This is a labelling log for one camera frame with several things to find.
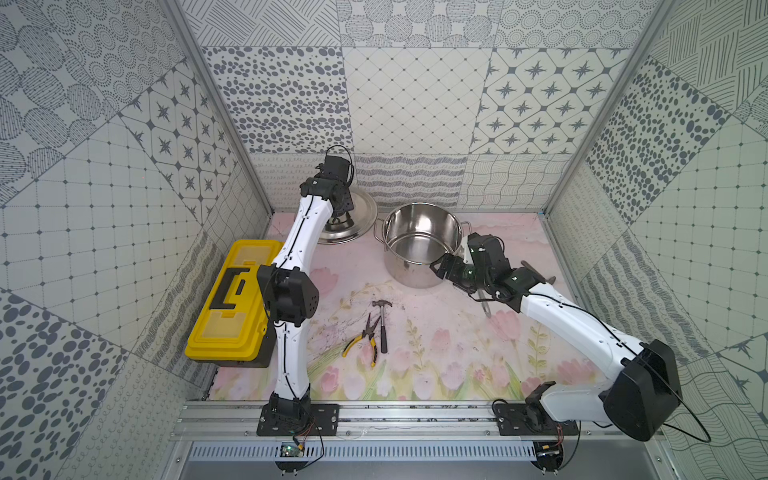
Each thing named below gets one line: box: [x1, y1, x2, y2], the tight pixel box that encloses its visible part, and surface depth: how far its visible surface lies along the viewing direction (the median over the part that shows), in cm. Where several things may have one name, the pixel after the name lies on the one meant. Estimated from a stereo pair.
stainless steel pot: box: [373, 202, 473, 289], surface depth 100 cm
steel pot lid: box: [318, 191, 378, 245], surface depth 93 cm
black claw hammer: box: [372, 299, 393, 354], surface depth 92 cm
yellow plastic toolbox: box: [184, 240, 283, 368], surface depth 74 cm
